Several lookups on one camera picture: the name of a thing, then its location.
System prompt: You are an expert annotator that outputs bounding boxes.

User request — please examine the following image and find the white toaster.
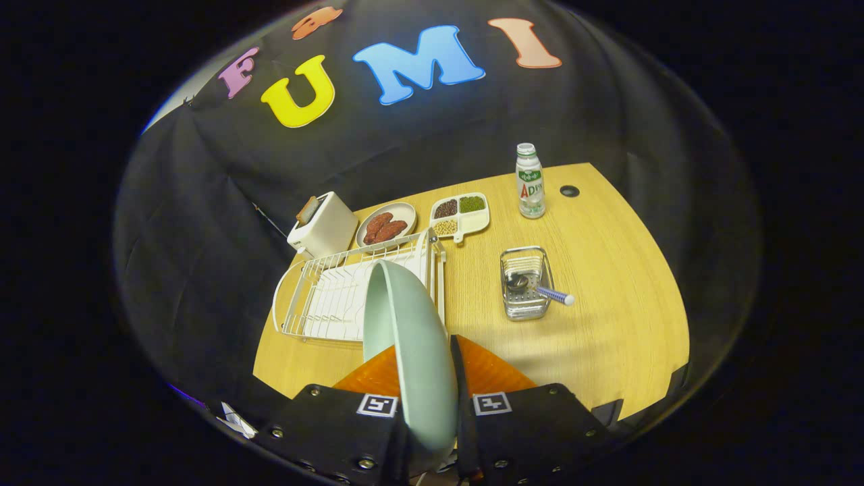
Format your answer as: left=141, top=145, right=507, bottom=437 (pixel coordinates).
left=287, top=191, right=360, bottom=259

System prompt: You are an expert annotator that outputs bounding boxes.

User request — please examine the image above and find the thin black cable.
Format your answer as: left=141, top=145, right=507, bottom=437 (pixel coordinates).
left=252, top=202, right=291, bottom=239

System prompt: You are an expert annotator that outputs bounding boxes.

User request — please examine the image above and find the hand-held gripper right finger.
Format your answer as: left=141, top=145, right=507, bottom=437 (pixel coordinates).
left=450, top=335, right=614, bottom=486

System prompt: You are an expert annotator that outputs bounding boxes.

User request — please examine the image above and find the white wire dish rack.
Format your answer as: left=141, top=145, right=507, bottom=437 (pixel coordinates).
left=272, top=227, right=448, bottom=342

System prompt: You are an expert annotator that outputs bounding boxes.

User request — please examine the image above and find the black backdrop cloth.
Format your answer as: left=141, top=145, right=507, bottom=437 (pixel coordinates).
left=111, top=0, right=763, bottom=433

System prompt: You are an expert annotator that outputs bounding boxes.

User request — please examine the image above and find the small beige plate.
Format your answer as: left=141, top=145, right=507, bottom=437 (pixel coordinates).
left=355, top=202, right=418, bottom=248

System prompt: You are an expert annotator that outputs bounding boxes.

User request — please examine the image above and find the red-brown sausage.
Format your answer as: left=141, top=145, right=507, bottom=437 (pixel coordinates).
left=373, top=220, right=408, bottom=244
left=363, top=212, right=394, bottom=245

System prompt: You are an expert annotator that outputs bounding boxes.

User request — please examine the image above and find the white flat object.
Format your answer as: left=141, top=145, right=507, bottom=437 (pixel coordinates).
left=219, top=403, right=259, bottom=438

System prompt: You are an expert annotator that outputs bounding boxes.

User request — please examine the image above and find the white divided tray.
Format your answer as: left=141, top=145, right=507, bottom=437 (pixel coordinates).
left=429, top=192, right=490, bottom=244

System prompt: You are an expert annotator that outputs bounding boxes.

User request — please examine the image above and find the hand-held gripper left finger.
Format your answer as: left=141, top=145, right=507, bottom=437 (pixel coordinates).
left=253, top=344, right=409, bottom=486

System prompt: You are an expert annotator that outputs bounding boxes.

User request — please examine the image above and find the white green-label drink bottle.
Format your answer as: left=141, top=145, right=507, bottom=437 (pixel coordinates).
left=516, top=142, right=546, bottom=219

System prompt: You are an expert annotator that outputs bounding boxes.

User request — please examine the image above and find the clear metal basket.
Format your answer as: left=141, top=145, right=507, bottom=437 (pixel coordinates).
left=500, top=246, right=556, bottom=321

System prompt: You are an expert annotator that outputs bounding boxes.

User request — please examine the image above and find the pale green plate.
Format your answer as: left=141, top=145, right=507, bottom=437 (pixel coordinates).
left=362, top=260, right=460, bottom=454

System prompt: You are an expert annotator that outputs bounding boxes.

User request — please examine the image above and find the blue striped handle spoon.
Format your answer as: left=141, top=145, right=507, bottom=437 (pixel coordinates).
left=506, top=272, right=576, bottom=307

